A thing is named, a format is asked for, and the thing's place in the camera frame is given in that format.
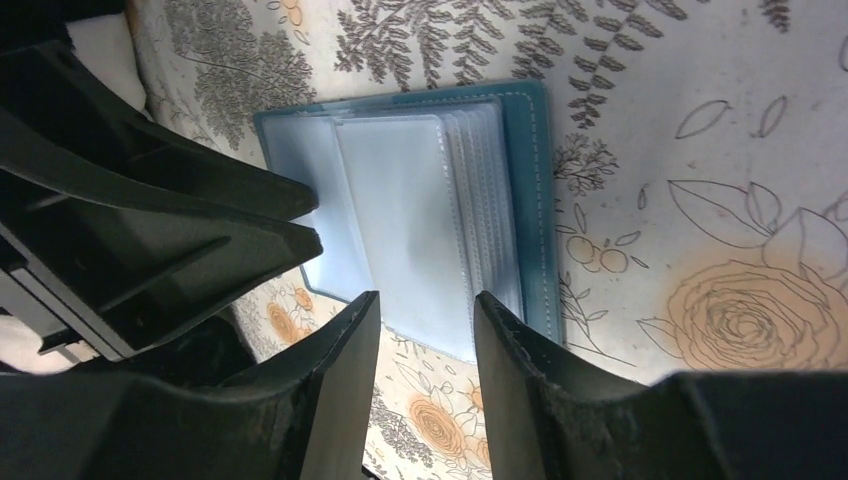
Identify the blue card holder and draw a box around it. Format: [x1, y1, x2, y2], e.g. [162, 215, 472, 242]
[253, 79, 564, 363]

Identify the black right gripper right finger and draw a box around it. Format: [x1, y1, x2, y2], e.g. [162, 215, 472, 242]
[474, 292, 847, 479]

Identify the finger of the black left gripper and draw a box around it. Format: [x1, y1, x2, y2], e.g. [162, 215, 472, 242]
[1, 41, 318, 221]
[1, 171, 322, 361]

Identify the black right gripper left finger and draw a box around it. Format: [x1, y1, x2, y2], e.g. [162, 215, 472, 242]
[1, 291, 380, 479]

